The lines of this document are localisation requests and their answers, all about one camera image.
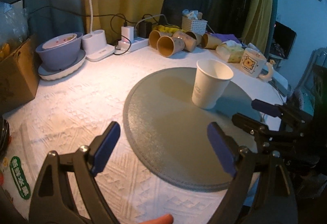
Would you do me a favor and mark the white paper cup green print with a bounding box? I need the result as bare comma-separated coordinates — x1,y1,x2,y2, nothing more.
192,59,234,109

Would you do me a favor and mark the brown paper cup right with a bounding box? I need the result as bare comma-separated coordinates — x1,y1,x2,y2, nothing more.
201,34,222,49

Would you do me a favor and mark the brown paper cup plain middle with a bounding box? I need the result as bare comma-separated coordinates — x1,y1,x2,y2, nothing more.
186,31,202,46

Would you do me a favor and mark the brown paper cup patterned middle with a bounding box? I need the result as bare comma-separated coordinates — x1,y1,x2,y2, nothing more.
172,30,197,52

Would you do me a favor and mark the brown paper cup front left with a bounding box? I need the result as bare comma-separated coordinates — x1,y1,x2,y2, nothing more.
157,35,185,58

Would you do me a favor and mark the brown paper cup back left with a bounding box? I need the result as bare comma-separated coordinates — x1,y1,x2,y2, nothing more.
149,30,171,49

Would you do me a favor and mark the person's finger tip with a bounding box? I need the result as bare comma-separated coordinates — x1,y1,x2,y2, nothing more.
140,214,174,224

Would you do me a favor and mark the grey chair back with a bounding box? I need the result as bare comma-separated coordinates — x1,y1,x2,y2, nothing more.
294,48,326,116

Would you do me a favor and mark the white bear mug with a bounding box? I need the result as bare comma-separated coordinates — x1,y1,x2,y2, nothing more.
240,48,274,82

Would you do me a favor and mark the yellow tissue pack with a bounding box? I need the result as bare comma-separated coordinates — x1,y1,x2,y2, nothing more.
216,40,244,63

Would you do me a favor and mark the black monitor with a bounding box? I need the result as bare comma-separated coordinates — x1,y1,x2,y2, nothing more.
270,21,297,59

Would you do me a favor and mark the yellow curtain right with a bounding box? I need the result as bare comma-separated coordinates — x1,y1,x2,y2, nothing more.
242,0,278,55

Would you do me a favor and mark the round grey placemat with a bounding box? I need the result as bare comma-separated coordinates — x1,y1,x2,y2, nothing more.
123,68,261,192

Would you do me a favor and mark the black round pouch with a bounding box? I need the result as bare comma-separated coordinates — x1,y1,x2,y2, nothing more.
0,116,11,157

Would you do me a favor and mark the purple cloth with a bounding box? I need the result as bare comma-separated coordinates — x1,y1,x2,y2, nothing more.
211,33,241,43

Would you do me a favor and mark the white textured tablecloth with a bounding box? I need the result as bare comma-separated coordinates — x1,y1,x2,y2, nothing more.
2,44,289,224

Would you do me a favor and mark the white lattice basket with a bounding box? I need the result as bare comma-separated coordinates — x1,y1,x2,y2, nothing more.
181,9,207,35

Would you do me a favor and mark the yellow snack packet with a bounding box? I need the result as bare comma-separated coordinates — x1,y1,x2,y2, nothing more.
153,25,181,35

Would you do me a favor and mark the white plate under bowl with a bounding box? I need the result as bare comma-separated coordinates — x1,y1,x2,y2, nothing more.
38,49,86,81

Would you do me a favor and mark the cardboard box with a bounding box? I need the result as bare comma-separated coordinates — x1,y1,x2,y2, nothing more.
0,35,41,114

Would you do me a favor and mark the purple bowl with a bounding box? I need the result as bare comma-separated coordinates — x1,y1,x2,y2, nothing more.
36,32,83,71

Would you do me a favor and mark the black power adapter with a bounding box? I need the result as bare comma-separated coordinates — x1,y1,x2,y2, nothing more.
138,21,152,38

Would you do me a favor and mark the white power strip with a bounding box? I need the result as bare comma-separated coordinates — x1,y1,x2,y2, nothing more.
118,37,149,52

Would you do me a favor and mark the white charger plug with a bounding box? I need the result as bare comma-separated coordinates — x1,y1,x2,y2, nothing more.
121,26,134,43

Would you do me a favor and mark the pink inner bowl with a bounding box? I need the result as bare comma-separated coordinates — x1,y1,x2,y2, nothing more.
41,33,77,50

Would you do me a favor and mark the clear plastic fruit bag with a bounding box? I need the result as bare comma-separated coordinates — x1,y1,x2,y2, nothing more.
1,2,28,61

